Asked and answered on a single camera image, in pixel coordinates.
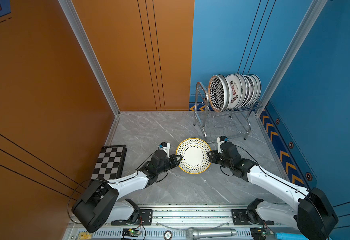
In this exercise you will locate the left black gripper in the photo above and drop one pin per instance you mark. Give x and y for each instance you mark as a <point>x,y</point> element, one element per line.
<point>173,159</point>

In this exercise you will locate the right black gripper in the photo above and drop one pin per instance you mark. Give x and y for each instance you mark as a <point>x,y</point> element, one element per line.
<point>212,158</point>

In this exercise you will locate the yellow rimmed dotted plate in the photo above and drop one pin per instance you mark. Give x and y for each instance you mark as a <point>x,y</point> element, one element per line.
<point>194,155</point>

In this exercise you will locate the silver wire dish rack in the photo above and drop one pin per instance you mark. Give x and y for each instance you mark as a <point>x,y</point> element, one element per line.
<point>232,124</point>

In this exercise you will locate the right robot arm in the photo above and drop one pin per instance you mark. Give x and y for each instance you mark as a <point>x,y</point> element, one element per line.
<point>307,210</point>

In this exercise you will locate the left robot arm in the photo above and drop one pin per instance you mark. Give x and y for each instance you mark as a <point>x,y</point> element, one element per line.
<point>101,204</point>

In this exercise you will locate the black white chessboard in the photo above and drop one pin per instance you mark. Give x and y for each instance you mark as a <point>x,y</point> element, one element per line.
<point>110,163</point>

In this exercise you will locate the round black white sticker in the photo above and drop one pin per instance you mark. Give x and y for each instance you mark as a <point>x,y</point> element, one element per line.
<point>168,235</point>

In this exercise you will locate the white red patterned plate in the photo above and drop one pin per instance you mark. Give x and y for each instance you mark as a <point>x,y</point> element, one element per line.
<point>238,87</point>

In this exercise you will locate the green circuit board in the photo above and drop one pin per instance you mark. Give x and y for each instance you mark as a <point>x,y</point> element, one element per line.
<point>131,234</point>

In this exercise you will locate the light blue cylinder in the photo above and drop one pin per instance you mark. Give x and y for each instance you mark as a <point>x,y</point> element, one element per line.
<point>288,236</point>

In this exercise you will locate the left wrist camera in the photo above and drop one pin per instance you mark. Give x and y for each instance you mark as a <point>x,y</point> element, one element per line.
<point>165,147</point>

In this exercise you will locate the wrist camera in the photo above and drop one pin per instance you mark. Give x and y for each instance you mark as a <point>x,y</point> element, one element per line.
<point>220,141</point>
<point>165,147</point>

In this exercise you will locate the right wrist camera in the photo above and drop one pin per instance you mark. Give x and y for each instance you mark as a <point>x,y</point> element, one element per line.
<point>220,141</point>

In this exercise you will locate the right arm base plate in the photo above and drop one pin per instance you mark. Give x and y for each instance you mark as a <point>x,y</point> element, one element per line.
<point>238,216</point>

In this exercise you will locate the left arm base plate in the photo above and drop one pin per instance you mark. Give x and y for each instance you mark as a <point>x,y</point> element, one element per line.
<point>144,217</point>

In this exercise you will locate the aluminium rail frame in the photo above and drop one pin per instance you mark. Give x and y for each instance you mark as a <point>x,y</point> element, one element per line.
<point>179,218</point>

